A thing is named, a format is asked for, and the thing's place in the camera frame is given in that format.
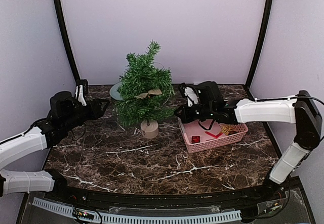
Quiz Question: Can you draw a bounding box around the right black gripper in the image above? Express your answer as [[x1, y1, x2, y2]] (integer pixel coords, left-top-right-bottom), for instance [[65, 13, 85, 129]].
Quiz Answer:
[[175, 103, 215, 123]]

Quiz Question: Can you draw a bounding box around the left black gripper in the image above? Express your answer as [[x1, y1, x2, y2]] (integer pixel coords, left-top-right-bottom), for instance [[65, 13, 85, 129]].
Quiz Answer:
[[62, 99, 109, 132]]

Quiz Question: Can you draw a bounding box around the brown reindeer ornament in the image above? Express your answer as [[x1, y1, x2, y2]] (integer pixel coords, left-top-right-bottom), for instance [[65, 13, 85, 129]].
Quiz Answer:
[[134, 88, 163, 99]]

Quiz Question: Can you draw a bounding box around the red foil gift box ornament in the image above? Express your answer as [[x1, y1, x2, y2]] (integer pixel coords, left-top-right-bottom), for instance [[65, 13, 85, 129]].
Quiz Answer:
[[191, 136, 200, 144]]

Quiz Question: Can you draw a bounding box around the pink plastic basket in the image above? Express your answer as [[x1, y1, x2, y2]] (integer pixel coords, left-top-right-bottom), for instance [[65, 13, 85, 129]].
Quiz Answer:
[[178, 119, 248, 153]]

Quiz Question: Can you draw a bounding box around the small green christmas tree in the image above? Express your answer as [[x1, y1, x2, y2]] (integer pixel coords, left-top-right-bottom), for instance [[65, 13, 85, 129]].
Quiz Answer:
[[116, 41, 175, 139]]

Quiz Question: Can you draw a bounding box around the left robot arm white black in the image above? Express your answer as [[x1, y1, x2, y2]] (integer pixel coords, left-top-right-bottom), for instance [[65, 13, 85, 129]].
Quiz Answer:
[[1, 91, 110, 202]]

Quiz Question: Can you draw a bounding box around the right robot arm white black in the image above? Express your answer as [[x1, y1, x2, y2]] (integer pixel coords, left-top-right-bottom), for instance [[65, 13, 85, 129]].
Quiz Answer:
[[174, 81, 323, 201]]

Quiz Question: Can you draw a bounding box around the pale green plate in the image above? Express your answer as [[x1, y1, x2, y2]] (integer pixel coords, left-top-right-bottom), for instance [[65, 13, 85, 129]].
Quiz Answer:
[[109, 82, 123, 101]]

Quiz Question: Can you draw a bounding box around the red ribbon bow ornament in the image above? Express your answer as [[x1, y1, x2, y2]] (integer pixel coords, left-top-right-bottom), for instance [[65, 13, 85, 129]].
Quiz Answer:
[[205, 131, 223, 139]]

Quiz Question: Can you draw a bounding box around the gold star ornament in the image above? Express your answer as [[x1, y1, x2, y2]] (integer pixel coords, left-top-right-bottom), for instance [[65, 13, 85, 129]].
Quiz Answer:
[[220, 124, 235, 136]]

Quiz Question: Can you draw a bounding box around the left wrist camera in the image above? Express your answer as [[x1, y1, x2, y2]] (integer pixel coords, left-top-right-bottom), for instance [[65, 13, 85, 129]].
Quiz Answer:
[[75, 79, 88, 106]]

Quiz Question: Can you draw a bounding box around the black front rail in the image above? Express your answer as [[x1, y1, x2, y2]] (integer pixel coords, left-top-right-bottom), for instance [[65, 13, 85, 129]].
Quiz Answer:
[[28, 178, 291, 210]]

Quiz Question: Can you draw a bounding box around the white slotted cable duct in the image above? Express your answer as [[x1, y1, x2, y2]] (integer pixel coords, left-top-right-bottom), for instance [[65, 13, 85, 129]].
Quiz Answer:
[[32, 197, 241, 223]]

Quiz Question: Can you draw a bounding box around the left black frame post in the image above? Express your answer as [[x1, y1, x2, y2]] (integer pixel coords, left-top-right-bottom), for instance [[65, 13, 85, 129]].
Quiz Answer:
[[53, 0, 80, 82]]

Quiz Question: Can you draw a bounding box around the black frame post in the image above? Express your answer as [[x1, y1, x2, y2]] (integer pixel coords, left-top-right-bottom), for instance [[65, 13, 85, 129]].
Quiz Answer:
[[53, 0, 80, 82], [245, 0, 273, 91]]

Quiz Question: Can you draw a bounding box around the right black frame post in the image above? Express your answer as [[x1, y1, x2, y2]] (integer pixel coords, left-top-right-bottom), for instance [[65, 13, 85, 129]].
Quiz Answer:
[[245, 0, 273, 91]]

